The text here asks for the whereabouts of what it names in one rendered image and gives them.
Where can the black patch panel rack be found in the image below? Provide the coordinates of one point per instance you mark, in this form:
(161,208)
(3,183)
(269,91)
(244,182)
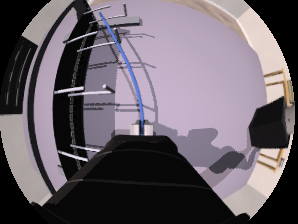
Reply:
(67,111)

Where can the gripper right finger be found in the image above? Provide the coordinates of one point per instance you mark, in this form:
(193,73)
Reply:
(148,128)

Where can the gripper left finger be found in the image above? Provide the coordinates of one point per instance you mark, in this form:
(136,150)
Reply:
(135,129)

